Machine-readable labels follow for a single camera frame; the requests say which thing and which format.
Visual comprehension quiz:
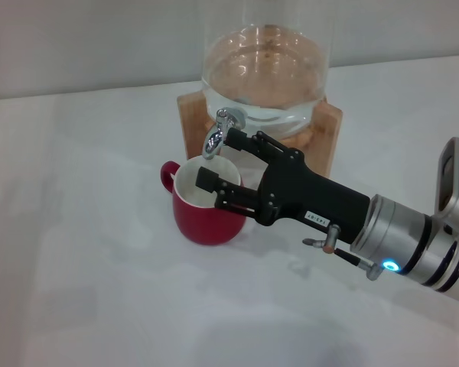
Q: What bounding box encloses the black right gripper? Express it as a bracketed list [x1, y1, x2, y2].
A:
[196, 128, 371, 244]

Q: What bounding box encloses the chrome faucet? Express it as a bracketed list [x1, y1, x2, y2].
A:
[203, 108, 249, 161]

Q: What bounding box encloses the red ceramic cup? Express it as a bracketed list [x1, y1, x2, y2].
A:
[160, 155, 249, 245]

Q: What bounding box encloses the wooden dispenser stand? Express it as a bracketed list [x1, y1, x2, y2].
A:
[177, 91, 343, 180]

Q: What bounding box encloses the glass water dispenser jar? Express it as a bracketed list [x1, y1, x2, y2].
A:
[199, 0, 336, 137]

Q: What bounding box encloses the black cable with metal connectors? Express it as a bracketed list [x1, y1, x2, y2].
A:
[302, 224, 386, 282]

